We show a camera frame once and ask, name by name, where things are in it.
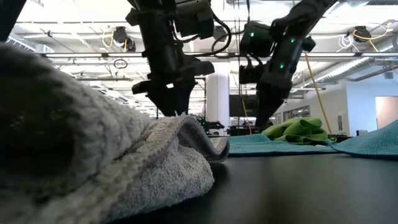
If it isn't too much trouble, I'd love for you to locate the teal microfiber towel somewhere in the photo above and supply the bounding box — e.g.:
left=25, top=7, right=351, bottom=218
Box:
left=228, top=133, right=338, bottom=157

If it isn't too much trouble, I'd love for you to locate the grey microfiber towel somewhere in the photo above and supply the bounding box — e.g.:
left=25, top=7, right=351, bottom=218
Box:
left=0, top=43, right=230, bottom=224

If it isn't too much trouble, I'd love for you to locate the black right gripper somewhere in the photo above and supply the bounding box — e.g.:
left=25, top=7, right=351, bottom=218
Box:
left=254, top=34, right=317, bottom=128

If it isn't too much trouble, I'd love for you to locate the black monitor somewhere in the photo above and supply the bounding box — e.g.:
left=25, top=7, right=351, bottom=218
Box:
left=229, top=95, right=259, bottom=118

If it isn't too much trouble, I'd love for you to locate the white pillar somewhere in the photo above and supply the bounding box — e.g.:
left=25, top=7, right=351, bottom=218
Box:
left=205, top=71, right=231, bottom=135

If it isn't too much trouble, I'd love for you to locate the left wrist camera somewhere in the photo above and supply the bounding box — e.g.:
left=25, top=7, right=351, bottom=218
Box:
left=173, top=0, right=216, bottom=40

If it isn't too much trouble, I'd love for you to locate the black hanging cable loop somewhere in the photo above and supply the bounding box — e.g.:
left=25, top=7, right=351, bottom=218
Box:
left=113, top=58, right=128, bottom=70

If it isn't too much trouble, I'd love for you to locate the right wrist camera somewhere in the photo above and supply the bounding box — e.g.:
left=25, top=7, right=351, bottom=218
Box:
left=238, top=63, right=265, bottom=85

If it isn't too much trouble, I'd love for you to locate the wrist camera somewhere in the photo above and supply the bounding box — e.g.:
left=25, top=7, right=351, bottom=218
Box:
left=173, top=0, right=216, bottom=40
left=238, top=63, right=265, bottom=85

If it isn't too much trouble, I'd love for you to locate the silver ventilation duct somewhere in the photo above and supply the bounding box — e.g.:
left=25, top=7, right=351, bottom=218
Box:
left=292, top=55, right=398, bottom=86

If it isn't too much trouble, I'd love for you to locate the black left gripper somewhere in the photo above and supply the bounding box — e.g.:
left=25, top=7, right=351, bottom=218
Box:
left=131, top=11, right=215, bottom=116

